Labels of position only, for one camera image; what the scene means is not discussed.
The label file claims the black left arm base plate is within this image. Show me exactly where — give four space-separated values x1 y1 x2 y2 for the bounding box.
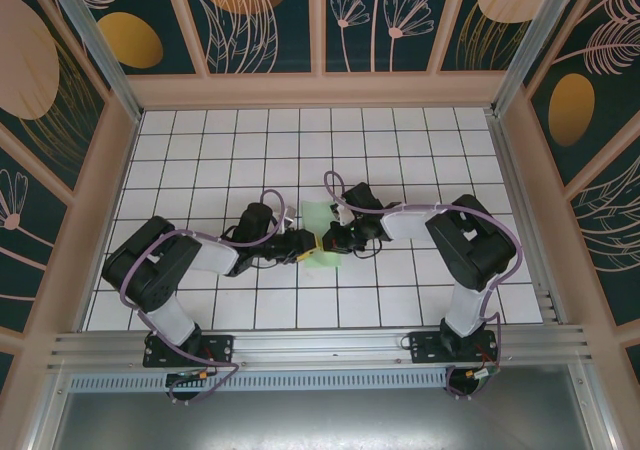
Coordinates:
142 333 236 370

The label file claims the grey metal sheet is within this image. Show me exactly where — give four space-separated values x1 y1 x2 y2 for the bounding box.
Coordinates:
49 388 599 450

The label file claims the aluminium side rail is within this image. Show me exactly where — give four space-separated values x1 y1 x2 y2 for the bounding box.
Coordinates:
487 111 571 327

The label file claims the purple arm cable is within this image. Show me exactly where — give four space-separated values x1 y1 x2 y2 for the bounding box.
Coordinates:
324 170 524 402
121 188 301 407

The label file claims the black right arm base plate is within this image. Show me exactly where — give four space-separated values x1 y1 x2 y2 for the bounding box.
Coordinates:
408 329 501 367

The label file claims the thin black right gripper cable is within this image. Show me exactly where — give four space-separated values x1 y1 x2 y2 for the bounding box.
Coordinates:
351 239 382 260

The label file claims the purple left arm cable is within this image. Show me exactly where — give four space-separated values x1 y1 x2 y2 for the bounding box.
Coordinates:
121 188 301 407

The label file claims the light green cloth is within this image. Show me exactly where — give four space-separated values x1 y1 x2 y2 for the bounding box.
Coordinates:
299 200 346 272

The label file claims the short aluminium frame post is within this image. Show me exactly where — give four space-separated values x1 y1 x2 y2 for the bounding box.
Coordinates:
569 364 619 450
29 369 71 450

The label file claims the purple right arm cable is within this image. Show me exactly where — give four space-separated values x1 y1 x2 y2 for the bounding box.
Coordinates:
324 170 524 402

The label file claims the small controller board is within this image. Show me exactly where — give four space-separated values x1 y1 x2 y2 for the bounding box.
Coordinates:
462 364 502 387
164 368 214 387

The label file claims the aluminium mounting rail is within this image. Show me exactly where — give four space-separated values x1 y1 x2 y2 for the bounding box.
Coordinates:
47 323 595 374

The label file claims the slotted grey cable duct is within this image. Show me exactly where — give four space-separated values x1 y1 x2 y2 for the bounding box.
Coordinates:
67 372 451 394

